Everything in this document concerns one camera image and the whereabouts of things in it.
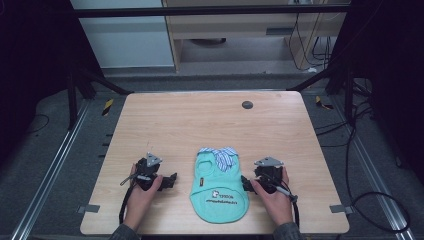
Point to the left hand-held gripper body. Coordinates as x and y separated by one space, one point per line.
146 171

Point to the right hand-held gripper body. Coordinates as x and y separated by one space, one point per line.
267 174

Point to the teal baby garment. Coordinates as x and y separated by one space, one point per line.
218 196

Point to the person's left hand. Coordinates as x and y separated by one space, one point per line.
140 203

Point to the person's right hand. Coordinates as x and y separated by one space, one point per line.
276 206

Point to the grey round table grommet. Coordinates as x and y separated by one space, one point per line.
247 105

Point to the yellow black tape strip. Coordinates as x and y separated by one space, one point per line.
323 104
107 107

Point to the black metal stand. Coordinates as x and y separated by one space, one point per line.
71 100
348 96

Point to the white cabinet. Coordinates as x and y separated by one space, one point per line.
126 43

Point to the light wooden desk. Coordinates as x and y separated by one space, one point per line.
233 25

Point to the dark curtain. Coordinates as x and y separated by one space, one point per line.
30 66
396 66

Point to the black horizontal bar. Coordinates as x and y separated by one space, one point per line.
200 11

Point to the grey table bracket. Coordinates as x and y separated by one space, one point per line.
340 209
88 208

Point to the aluminium floor rail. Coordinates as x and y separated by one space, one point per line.
373 173
50 173

